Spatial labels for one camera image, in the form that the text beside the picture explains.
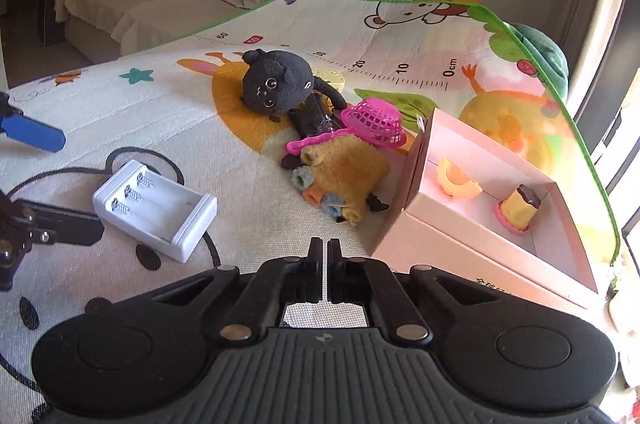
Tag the black plush doll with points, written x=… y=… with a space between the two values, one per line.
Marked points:
x=275 y=79

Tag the pink toy net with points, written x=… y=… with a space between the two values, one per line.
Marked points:
x=372 y=119

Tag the black framed window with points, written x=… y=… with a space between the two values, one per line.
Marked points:
x=607 y=134

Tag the white battery holder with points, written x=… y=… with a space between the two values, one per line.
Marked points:
x=160 y=214

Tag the pink cardboard box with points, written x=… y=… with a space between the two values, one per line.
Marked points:
x=450 y=254

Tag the pudding toy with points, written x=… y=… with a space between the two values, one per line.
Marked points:
x=517 y=209

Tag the yellow fuzzy cloth toy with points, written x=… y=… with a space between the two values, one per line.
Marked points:
x=350 y=169

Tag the teal blanket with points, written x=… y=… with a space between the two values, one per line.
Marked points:
x=547 y=54

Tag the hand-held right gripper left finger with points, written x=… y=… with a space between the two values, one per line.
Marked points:
x=316 y=264

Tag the orange slice toy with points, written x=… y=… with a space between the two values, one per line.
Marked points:
x=457 y=181

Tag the cartoon printed play mat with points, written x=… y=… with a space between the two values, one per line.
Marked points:
x=175 y=119

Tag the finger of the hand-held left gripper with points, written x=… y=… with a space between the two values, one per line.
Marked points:
x=30 y=129
x=60 y=226

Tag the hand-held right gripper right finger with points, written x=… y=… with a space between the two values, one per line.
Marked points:
x=334 y=264

